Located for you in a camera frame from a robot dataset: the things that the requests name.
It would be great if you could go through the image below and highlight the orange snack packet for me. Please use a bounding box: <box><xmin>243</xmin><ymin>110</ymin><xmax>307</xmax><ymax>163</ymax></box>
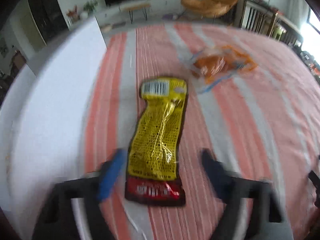
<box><xmin>178</xmin><ymin>45</ymin><xmax>258</xmax><ymax>94</ymax></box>

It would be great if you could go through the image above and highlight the white tv cabinet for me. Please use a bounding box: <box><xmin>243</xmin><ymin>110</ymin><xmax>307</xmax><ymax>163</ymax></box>
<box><xmin>67</xmin><ymin>0</ymin><xmax>186</xmax><ymax>28</ymax></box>

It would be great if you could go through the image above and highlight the dark wooden dining chair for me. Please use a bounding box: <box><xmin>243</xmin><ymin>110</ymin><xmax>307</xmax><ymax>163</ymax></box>
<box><xmin>239</xmin><ymin>0</ymin><xmax>279</xmax><ymax>37</ymax></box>

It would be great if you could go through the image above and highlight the wooden bench stool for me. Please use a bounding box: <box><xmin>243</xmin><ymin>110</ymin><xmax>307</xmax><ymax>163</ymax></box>
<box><xmin>123</xmin><ymin>3</ymin><xmax>151</xmax><ymax>24</ymax></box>

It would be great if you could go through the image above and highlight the red flower arrangement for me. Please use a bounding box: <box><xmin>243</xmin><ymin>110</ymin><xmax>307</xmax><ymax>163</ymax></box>
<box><xmin>66</xmin><ymin>5</ymin><xmax>79</xmax><ymax>23</ymax></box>

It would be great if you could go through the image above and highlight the wooden side table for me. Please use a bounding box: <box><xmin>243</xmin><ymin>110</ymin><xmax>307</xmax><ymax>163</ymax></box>
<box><xmin>243</xmin><ymin>0</ymin><xmax>304</xmax><ymax>48</ymax></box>

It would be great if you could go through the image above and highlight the leafy plant white vase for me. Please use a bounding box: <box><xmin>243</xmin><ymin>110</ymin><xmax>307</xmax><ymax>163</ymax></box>
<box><xmin>83</xmin><ymin>0</ymin><xmax>98</xmax><ymax>15</ymax></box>

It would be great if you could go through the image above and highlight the white cardboard box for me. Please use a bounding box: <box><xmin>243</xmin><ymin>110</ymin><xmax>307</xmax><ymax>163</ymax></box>
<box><xmin>1</xmin><ymin>18</ymin><xmax>106</xmax><ymax>239</ymax></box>

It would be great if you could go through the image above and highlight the striped orange tablecloth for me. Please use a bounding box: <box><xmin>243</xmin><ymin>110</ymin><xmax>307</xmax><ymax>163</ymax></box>
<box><xmin>84</xmin><ymin>23</ymin><xmax>319</xmax><ymax>239</ymax></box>

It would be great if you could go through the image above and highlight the black tall cabinet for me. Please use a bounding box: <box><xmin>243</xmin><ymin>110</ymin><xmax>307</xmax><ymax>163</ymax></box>
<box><xmin>28</xmin><ymin>0</ymin><xmax>68</xmax><ymax>43</ymax></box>

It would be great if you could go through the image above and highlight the yellow red snack pouch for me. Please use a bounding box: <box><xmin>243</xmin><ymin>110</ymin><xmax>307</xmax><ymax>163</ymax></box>
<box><xmin>125</xmin><ymin>77</ymin><xmax>188</xmax><ymax>207</ymax></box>

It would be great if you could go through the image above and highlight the orange lounge chair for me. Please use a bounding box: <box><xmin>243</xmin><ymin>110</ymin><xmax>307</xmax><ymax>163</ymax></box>
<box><xmin>181</xmin><ymin>0</ymin><xmax>238</xmax><ymax>19</ymax></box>

